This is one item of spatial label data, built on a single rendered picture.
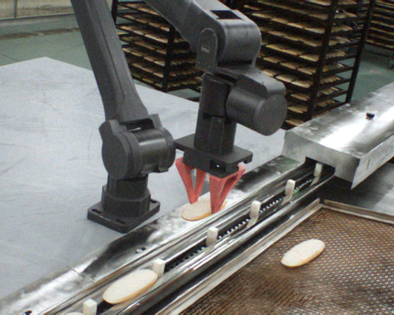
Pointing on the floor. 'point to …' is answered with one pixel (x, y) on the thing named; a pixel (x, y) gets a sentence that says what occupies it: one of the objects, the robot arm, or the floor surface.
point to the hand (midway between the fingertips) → (205, 203)
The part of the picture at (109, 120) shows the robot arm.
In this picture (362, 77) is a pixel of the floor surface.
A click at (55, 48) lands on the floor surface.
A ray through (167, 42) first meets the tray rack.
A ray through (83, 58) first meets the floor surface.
